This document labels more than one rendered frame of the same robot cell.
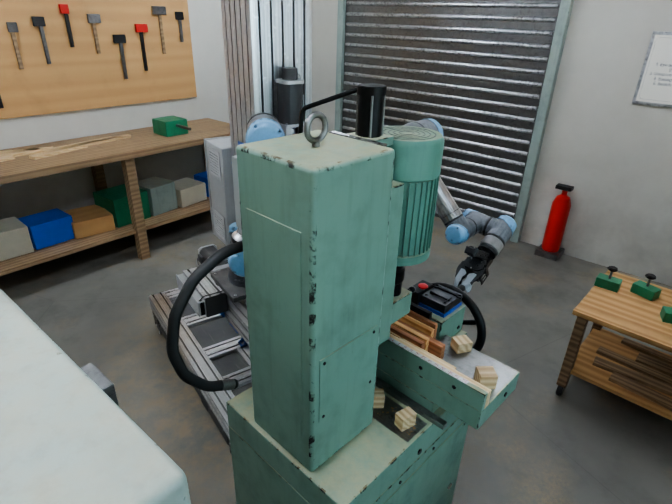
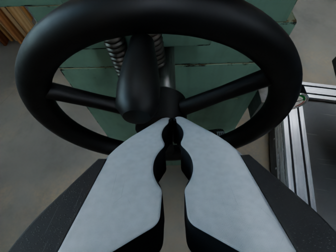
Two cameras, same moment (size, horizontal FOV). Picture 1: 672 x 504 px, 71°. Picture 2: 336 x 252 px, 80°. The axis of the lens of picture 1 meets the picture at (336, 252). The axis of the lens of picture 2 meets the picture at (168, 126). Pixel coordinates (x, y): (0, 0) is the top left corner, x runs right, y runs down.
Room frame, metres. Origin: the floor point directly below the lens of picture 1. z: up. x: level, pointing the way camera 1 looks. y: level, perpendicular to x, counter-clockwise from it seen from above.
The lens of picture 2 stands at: (1.45, -0.46, 1.02)
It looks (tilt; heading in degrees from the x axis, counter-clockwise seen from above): 63 degrees down; 140
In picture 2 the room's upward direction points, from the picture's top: 4 degrees counter-clockwise
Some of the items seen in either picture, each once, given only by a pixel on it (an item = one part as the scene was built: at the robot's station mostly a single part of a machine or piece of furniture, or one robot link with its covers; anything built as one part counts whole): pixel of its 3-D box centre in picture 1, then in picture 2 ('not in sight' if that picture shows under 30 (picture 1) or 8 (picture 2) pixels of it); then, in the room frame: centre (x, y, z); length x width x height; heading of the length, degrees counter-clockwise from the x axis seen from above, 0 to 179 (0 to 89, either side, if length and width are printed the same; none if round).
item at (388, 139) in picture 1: (367, 127); not in sight; (1.00, -0.06, 1.53); 0.08 x 0.08 x 0.17; 47
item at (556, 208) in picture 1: (557, 221); not in sight; (3.56, -1.79, 0.30); 0.19 x 0.18 x 0.60; 140
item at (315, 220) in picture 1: (314, 306); not in sight; (0.89, 0.04, 1.16); 0.22 x 0.22 x 0.72; 47
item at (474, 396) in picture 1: (386, 345); not in sight; (1.06, -0.15, 0.93); 0.60 x 0.02 x 0.06; 47
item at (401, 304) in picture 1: (385, 308); not in sight; (1.09, -0.14, 1.03); 0.14 x 0.07 x 0.09; 137
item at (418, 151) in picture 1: (400, 196); not in sight; (1.10, -0.15, 1.35); 0.18 x 0.18 x 0.31
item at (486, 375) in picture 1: (485, 377); not in sight; (0.95, -0.40, 0.92); 0.05 x 0.04 x 0.04; 94
